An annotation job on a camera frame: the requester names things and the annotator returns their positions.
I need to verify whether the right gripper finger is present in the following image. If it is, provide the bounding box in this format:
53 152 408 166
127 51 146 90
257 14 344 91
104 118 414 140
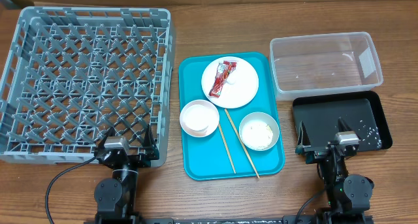
297 121 310 148
338 117 352 133

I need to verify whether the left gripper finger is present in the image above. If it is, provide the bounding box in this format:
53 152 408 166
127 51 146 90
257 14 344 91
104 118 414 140
99 126 117 150
143 124 157 152

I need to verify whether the grey bowl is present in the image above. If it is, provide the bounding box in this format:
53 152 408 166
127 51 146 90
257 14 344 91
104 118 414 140
238 112 280 152

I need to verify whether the pink bowl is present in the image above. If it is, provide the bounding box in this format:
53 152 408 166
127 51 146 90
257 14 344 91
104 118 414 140
180 99 219 137

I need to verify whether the wooden chopstick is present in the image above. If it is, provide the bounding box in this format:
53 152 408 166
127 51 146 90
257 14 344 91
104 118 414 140
218 123 236 174
224 108 260 179

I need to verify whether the white napkin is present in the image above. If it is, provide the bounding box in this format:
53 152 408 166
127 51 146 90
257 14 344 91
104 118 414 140
225 69 238 85

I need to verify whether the red ketchup packet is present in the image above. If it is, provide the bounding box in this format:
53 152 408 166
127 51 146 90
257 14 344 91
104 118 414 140
209 61 237 98

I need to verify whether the white paper cup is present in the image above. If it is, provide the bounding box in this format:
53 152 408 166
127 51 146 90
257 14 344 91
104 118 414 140
184 104 208 131

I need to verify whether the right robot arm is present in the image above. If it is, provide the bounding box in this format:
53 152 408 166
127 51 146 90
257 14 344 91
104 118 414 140
294 118 374 224

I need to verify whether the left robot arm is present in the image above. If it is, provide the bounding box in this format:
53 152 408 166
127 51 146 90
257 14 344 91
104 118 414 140
94 126 159 224

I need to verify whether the black tray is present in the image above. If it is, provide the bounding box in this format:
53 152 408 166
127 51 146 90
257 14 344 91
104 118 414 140
293 91 393 152

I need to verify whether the clear plastic bin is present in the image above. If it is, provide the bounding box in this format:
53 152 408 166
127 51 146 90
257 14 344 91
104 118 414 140
269 32 383 101

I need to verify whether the grey plastic dish rack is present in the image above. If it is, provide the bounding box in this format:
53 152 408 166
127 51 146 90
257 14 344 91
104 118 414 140
1 7 175 167

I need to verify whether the teal plastic tray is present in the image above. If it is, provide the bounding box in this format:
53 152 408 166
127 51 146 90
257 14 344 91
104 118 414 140
178 52 285 181

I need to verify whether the white round plate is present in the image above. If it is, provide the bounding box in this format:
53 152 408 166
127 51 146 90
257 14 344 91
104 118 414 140
201 56 259 108

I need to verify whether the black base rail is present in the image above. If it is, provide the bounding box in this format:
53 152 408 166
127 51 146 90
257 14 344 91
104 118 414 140
144 215 374 224

